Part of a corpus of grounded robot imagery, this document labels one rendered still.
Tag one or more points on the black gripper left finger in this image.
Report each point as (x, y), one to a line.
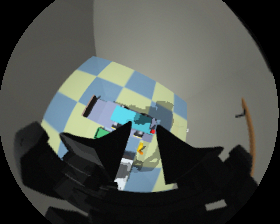
(106, 151)

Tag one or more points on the green tray floor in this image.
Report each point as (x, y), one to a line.
(100, 133)

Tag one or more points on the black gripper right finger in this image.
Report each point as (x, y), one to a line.
(178, 157)

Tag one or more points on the yellow chock with orange handle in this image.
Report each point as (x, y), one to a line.
(139, 149)

